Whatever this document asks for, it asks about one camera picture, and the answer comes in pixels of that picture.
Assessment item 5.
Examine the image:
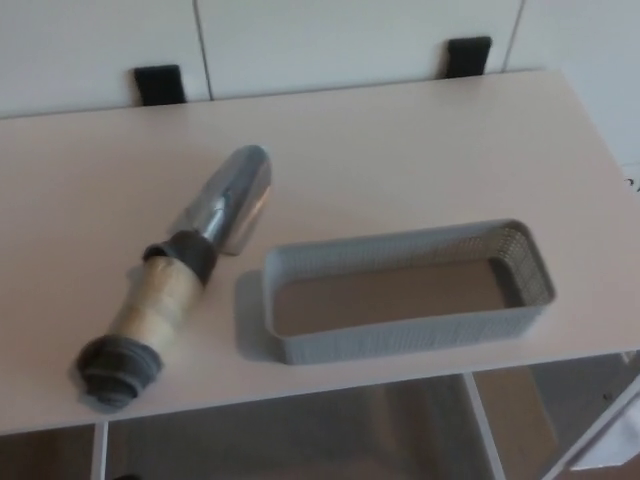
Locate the grey perforated plastic basket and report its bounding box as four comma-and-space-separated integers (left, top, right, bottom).
261, 217, 558, 367

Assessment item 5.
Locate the white cabinet with doors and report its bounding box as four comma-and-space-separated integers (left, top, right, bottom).
0, 0, 640, 122

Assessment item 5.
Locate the white desk with metal frame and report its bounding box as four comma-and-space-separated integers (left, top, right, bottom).
0, 68, 640, 480

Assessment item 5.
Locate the black cabinet door handle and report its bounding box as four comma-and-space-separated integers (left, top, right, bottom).
445, 35, 493, 79
133, 63, 188, 107

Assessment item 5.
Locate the metal shovel with handle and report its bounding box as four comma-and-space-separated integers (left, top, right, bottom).
73, 144, 276, 416

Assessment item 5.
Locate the white paper with black writing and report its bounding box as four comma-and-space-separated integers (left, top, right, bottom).
619, 161, 640, 195

